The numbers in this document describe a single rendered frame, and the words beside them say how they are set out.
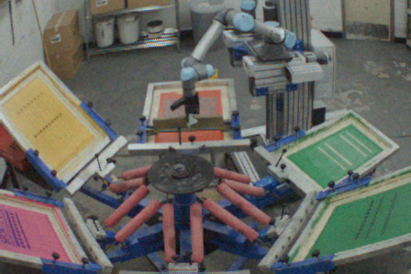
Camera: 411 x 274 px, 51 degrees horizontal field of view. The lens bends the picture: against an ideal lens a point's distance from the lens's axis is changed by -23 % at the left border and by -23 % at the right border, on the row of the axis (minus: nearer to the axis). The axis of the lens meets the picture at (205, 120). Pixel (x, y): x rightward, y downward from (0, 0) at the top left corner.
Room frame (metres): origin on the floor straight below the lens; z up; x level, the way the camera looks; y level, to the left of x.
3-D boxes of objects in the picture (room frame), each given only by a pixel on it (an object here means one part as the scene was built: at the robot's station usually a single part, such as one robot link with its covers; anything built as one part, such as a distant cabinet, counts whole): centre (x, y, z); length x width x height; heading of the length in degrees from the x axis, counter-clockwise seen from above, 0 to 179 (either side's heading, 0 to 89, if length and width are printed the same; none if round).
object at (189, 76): (2.74, 0.08, 1.35); 0.09 x 0.08 x 0.11; 122
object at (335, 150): (2.38, -0.67, 1.05); 1.08 x 0.61 x 0.23; 118
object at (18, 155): (2.69, 1.33, 1.06); 0.61 x 0.46 x 0.12; 58
